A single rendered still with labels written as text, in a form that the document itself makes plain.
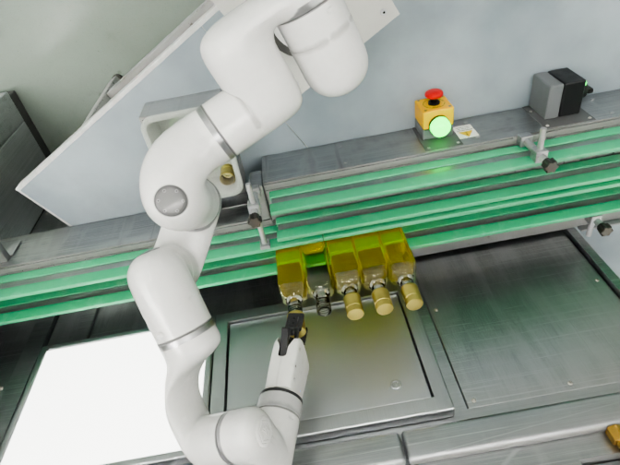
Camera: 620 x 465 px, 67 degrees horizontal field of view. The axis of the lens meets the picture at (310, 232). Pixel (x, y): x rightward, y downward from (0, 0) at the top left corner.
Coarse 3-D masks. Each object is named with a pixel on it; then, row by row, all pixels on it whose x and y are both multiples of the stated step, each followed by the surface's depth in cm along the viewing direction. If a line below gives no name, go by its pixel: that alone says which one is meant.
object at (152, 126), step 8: (176, 112) 96; (184, 112) 96; (144, 120) 96; (152, 120) 96; (160, 120) 96; (168, 120) 104; (176, 120) 104; (144, 128) 97; (152, 128) 101; (160, 128) 105; (144, 136) 98; (152, 136) 100; (232, 160) 104; (208, 176) 114; (216, 176) 114; (240, 176) 107; (216, 184) 112; (232, 184) 111; (240, 184) 108; (224, 192) 109; (232, 192) 109
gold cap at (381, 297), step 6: (378, 288) 93; (384, 288) 93; (372, 294) 94; (378, 294) 92; (384, 294) 92; (378, 300) 92; (384, 300) 91; (390, 300) 92; (378, 306) 91; (384, 306) 91; (390, 306) 91; (378, 312) 92; (384, 312) 92; (390, 312) 92
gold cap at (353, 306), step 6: (348, 294) 93; (354, 294) 93; (348, 300) 92; (354, 300) 92; (360, 300) 93; (348, 306) 91; (354, 306) 91; (360, 306) 91; (348, 312) 91; (354, 312) 91; (360, 312) 91; (354, 318) 92
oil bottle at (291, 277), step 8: (288, 248) 106; (296, 248) 105; (280, 256) 104; (288, 256) 104; (296, 256) 103; (280, 264) 102; (288, 264) 102; (296, 264) 101; (280, 272) 100; (288, 272) 100; (296, 272) 99; (280, 280) 98; (288, 280) 98; (296, 280) 97; (304, 280) 100; (280, 288) 97; (288, 288) 96; (296, 288) 96; (304, 288) 97; (280, 296) 98; (288, 296) 96; (304, 296) 98
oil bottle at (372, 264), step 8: (368, 232) 105; (352, 240) 105; (360, 240) 104; (368, 240) 103; (376, 240) 103; (360, 248) 102; (368, 248) 101; (376, 248) 101; (360, 256) 100; (368, 256) 99; (376, 256) 99; (384, 256) 99; (360, 264) 98; (368, 264) 98; (376, 264) 97; (384, 264) 97; (360, 272) 100; (368, 272) 96; (376, 272) 96; (384, 272) 96; (368, 280) 96; (384, 280) 96; (368, 288) 98
